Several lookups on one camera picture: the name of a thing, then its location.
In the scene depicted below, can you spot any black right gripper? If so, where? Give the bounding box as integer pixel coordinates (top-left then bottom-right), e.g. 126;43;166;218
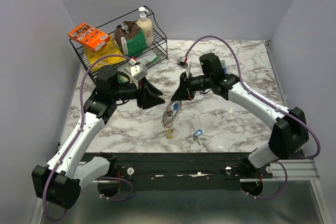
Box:
171;71;213;101

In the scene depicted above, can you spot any black wire shelf rack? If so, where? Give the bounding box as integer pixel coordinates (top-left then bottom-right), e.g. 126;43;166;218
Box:
68;6;168;82

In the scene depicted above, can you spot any orange snack box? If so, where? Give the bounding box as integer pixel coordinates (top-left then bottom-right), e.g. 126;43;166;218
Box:
68;23;110;52

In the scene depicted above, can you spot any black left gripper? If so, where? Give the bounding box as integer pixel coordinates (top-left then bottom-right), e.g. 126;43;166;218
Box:
111;76;165;109

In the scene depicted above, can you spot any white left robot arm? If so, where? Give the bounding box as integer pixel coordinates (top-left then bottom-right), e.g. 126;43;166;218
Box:
32;63;165;210

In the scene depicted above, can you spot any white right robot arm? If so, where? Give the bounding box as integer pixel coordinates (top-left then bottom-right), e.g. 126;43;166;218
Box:
172;53;309;178

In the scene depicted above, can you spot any green white snack packet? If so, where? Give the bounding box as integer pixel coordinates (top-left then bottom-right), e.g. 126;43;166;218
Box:
137;50;159;66

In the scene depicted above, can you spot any brown and green bag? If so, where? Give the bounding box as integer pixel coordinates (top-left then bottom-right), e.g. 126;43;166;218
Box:
114;21;146;57

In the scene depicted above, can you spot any blue green small box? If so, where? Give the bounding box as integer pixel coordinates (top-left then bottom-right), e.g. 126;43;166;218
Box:
220;60;227;74

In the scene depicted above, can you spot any metal disc with key rings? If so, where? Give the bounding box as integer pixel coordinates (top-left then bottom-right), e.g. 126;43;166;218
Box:
161;101;182;129

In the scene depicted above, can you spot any yellow key tag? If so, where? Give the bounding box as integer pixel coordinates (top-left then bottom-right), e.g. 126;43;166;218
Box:
166;129;173;139

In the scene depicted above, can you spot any cream pump lotion bottle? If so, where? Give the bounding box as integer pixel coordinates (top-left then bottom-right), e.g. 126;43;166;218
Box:
136;6;154;45

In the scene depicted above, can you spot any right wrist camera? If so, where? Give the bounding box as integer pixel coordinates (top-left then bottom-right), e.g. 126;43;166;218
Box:
177;57;191;78

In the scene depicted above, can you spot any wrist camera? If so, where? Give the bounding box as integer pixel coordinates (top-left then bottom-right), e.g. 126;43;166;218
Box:
177;57;191;78
128;58;148;82

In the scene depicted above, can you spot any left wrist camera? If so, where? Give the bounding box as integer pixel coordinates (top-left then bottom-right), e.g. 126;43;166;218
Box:
128;58;148;82

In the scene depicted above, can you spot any yellow chips bag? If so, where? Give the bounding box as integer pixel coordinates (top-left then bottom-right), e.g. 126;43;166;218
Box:
83;35;125;71

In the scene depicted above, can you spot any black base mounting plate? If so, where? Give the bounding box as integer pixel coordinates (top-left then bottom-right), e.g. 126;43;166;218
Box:
82;152;272;191

